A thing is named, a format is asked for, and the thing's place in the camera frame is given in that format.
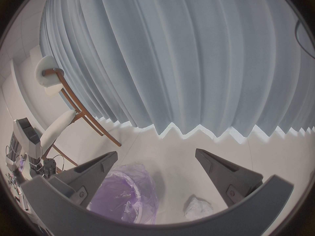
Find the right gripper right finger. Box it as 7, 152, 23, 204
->
195, 148, 264, 208

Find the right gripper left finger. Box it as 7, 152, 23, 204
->
50, 151, 118, 208

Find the purple plastic bag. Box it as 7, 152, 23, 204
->
88, 164, 159, 225

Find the white plastic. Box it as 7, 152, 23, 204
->
184, 197, 214, 221

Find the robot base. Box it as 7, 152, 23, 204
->
1, 142, 33, 214

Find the white cushioned wooden chair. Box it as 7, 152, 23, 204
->
35, 56, 122, 167

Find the pale blue curtain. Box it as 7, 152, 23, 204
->
39, 0, 315, 144

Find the black cable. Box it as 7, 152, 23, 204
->
295, 19, 315, 59

